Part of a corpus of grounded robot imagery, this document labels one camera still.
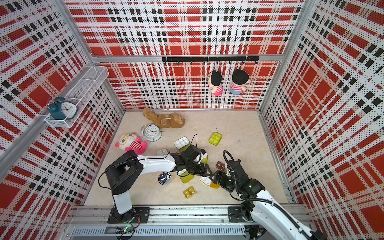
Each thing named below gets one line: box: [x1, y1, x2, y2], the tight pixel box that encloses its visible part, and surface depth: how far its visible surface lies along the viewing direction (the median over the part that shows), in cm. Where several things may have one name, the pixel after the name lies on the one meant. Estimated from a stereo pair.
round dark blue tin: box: [158, 171, 172, 186], surface depth 87 cm
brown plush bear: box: [143, 107, 186, 129], surface depth 104 cm
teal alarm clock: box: [47, 96, 78, 120], surface depth 64 cm
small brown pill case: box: [215, 161, 226, 172], surface depth 91 cm
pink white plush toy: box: [115, 132, 148, 155], surface depth 96 cm
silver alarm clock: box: [140, 123, 164, 142], surface depth 104 cm
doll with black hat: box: [230, 69, 250, 95], surface depth 99 cm
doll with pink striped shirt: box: [207, 70, 224, 97], surface depth 97 cm
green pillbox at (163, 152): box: [156, 148, 169, 157], surface depth 98 cm
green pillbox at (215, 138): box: [208, 132, 223, 146], surface depth 105 cm
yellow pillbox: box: [199, 176, 221, 189], surface depth 85 cm
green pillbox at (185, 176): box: [177, 168, 194, 184], surface depth 84 cm
